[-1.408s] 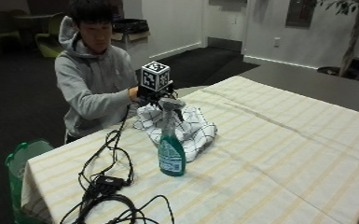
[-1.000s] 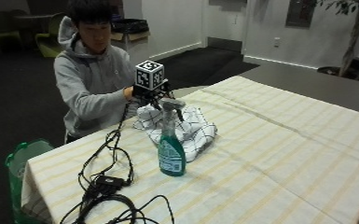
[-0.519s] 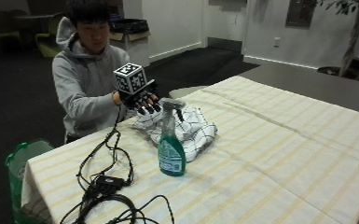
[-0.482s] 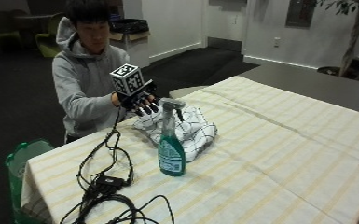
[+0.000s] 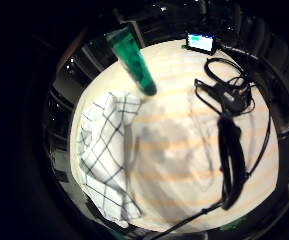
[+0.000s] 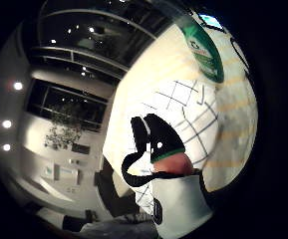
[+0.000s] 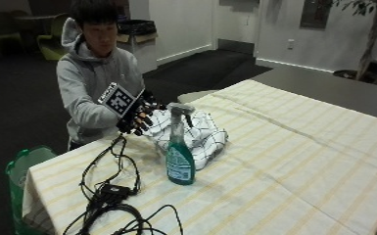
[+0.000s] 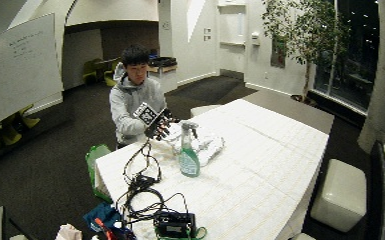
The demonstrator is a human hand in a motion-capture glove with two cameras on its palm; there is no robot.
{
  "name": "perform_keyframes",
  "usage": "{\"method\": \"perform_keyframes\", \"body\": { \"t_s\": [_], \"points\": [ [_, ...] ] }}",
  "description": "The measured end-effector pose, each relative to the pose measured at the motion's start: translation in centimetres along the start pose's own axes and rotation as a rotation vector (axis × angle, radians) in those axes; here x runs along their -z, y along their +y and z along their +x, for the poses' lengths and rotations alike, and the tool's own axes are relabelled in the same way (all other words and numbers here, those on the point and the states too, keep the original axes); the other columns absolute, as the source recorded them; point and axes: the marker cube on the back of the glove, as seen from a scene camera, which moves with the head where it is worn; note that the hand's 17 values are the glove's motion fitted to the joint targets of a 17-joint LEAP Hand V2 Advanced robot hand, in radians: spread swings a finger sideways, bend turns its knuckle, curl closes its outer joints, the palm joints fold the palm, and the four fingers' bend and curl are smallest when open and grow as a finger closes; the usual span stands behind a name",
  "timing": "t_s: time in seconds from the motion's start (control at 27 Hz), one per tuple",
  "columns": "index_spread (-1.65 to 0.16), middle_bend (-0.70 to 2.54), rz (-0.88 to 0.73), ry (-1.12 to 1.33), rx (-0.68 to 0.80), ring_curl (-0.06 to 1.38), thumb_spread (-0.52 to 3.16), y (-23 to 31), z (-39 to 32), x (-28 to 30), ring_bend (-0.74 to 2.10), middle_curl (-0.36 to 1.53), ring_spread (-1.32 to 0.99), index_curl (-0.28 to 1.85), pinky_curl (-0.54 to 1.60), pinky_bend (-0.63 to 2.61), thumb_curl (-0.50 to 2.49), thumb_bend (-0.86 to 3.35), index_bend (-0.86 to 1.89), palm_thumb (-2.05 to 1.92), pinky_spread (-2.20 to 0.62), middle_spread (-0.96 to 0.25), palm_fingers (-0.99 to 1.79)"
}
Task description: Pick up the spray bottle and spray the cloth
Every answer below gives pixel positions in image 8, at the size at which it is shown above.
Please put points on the white tablecloth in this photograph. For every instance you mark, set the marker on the white tablecloth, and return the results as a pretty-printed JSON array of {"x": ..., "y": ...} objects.
[{"x": 227, "y": 166}]

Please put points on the white tissue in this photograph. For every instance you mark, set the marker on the white tissue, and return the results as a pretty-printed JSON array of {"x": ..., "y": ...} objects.
[{"x": 69, "y": 232}]

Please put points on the white whiteboard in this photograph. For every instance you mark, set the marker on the white whiteboard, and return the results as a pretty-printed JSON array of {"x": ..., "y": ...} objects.
[{"x": 17, "y": 70}]

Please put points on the white cube stool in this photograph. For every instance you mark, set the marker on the white cube stool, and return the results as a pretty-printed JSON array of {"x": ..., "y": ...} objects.
[{"x": 341, "y": 195}]

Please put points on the black electronic device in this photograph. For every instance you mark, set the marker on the black electronic device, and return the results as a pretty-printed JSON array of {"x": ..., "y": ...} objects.
[{"x": 174, "y": 225}]

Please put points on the white marker cube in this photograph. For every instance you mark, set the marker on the white marker cube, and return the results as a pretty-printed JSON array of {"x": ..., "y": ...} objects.
[{"x": 148, "y": 114}]

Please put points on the green chair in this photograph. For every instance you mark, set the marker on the green chair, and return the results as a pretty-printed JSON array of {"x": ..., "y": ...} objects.
[{"x": 96, "y": 166}]

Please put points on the yellow-green chair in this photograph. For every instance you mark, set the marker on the yellow-green chair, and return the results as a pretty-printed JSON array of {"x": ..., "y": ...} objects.
[
  {"x": 101, "y": 71},
  {"x": 10, "y": 128}
]

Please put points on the blue bag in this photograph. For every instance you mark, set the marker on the blue bag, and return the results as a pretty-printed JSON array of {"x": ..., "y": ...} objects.
[{"x": 104, "y": 218}]

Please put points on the indoor tree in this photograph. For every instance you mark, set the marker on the indoor tree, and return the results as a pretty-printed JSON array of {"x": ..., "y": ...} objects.
[{"x": 306, "y": 36}]

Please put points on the green spray bottle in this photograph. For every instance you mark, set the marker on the green spray bottle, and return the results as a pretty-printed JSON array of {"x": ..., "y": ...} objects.
[{"x": 189, "y": 156}]

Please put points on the white cloth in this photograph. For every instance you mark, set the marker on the white cloth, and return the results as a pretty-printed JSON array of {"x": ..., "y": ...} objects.
[{"x": 207, "y": 143}]

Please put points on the the person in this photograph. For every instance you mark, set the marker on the the person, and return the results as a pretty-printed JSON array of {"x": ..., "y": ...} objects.
[{"x": 132, "y": 96}]

